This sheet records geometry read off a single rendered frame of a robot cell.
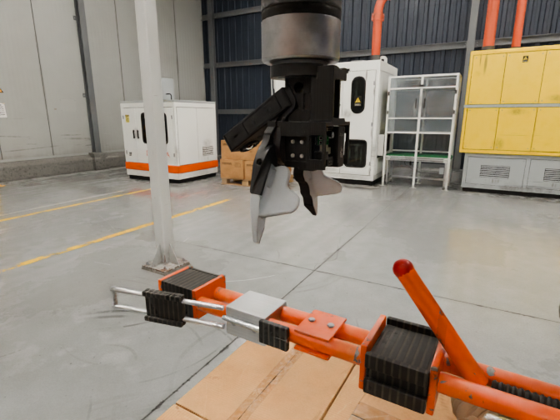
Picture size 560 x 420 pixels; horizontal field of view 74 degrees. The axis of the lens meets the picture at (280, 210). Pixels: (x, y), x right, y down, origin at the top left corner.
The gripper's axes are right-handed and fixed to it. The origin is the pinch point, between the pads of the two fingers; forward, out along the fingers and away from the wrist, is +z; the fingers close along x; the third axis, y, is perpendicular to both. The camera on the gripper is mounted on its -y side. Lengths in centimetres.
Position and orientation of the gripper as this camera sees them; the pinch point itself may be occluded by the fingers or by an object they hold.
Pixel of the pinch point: (284, 227)
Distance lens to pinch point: 49.1
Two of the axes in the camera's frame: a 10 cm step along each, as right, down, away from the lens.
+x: 5.3, -2.1, 8.2
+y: 8.5, 1.3, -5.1
